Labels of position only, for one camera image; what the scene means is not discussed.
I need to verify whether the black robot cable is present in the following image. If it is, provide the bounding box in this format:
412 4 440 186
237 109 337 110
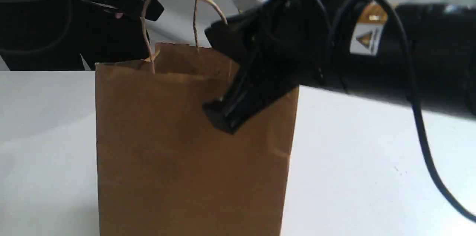
327 0 476 223

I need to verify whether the person in dark clothes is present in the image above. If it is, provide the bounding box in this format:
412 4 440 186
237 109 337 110
0 0 149 71

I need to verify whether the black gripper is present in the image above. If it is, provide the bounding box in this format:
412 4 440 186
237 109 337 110
202 0 335 135

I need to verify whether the brown paper bag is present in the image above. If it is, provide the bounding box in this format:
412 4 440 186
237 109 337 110
95 43 299 236

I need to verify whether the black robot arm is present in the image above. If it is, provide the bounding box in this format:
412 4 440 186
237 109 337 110
203 0 475 134

